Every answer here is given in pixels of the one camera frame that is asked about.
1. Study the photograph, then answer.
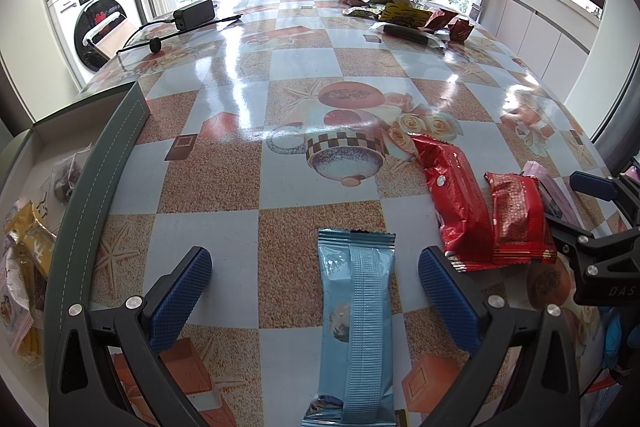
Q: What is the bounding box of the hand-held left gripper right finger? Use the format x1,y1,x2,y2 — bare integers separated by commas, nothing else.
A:
417,246,583,427

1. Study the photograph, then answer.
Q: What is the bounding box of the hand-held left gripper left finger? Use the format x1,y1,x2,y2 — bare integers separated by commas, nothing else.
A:
47,246,213,427

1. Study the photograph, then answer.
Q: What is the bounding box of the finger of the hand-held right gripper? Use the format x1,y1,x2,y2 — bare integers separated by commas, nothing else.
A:
546,213,640,259
570,171,640,228

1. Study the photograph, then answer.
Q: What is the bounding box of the patterned red snack packet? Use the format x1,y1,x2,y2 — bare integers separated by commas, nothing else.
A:
484,172,558,265

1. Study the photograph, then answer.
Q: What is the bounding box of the light blue snack packet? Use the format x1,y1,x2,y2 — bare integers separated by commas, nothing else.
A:
301,228,396,425

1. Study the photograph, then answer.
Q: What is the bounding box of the glossy red snack packet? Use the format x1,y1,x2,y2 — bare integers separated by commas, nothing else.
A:
410,133,496,274

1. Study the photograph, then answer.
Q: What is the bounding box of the grey storage box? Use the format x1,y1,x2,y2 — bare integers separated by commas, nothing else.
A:
0,81,152,358

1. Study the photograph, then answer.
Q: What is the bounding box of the pink edged snack packet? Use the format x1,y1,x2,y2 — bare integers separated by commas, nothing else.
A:
10,312,46,360

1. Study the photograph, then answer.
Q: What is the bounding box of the golden yellow snack packet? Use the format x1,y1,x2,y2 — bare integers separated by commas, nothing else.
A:
5,202,58,278

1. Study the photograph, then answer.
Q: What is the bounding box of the white snack packet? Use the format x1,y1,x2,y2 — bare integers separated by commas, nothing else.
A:
0,252,46,333

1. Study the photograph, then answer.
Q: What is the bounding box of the clear dark candy packet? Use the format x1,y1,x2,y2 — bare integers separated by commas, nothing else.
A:
52,147,91,205

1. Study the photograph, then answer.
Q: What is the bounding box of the person's right hand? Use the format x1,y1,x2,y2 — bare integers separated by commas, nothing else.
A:
602,307,640,370

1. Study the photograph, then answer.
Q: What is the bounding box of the white low cabinet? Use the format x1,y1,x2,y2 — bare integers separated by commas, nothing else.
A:
480,0,608,98

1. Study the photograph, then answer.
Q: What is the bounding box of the pile of assorted snack packets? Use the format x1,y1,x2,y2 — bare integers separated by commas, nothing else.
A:
340,0,473,50

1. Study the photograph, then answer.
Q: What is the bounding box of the white washing machine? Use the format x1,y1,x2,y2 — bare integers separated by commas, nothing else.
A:
45,0,151,85

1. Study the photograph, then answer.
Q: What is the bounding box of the black power adapter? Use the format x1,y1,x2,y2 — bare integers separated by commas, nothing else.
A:
172,1,216,30

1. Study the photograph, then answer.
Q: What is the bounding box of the black power cable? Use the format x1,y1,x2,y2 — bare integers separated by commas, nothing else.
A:
116,14,243,55

